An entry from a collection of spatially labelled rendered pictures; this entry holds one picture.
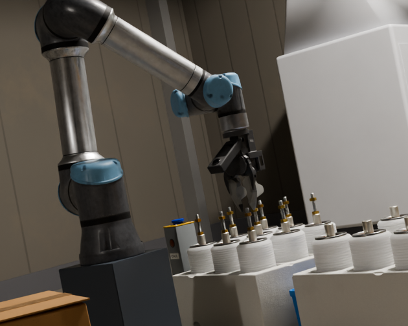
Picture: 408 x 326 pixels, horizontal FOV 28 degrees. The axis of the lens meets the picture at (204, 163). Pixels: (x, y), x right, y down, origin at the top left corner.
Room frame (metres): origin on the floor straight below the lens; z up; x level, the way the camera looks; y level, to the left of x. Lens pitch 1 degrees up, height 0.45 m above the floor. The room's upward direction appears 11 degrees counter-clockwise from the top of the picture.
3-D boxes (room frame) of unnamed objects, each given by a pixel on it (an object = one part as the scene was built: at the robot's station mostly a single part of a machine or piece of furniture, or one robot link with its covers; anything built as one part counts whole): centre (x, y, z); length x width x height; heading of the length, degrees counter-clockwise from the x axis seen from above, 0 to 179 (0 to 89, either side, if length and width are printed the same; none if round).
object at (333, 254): (1.89, -0.26, 0.16); 0.10 x 0.10 x 0.18
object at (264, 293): (2.31, -0.12, 0.09); 0.39 x 0.39 x 0.18; 35
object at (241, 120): (2.15, -0.10, 0.57); 0.08 x 0.08 x 0.05
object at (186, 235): (2.50, 0.11, 0.16); 0.07 x 0.07 x 0.31; 35
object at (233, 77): (2.15, -0.09, 0.64); 0.09 x 0.08 x 0.11; 112
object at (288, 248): (2.21, -0.18, 0.16); 0.10 x 0.10 x 0.18
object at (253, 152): (2.16, -0.10, 0.49); 0.09 x 0.08 x 0.12; 139
